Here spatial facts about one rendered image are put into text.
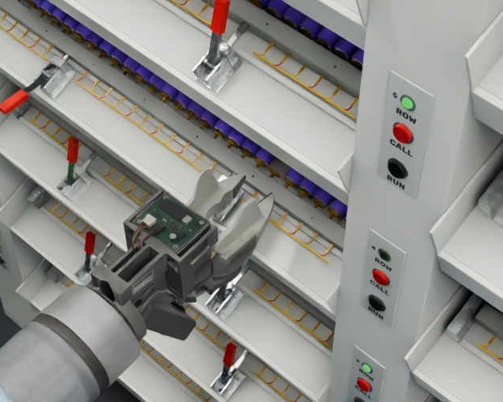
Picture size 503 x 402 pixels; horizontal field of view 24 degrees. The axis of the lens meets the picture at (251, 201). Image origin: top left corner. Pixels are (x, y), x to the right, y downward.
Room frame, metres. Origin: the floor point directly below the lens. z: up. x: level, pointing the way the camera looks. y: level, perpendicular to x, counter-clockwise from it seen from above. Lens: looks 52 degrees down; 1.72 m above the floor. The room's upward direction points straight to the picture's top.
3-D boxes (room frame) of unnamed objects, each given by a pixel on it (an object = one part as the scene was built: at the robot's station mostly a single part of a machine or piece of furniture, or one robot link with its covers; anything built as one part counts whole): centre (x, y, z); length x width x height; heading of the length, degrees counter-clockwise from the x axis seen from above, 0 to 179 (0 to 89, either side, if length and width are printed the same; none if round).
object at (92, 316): (0.56, 0.15, 0.82); 0.10 x 0.05 x 0.09; 50
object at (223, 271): (0.65, 0.03, 0.81); 0.09 x 0.05 x 0.02; 132
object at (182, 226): (0.62, 0.09, 0.83); 0.12 x 0.08 x 0.09; 140
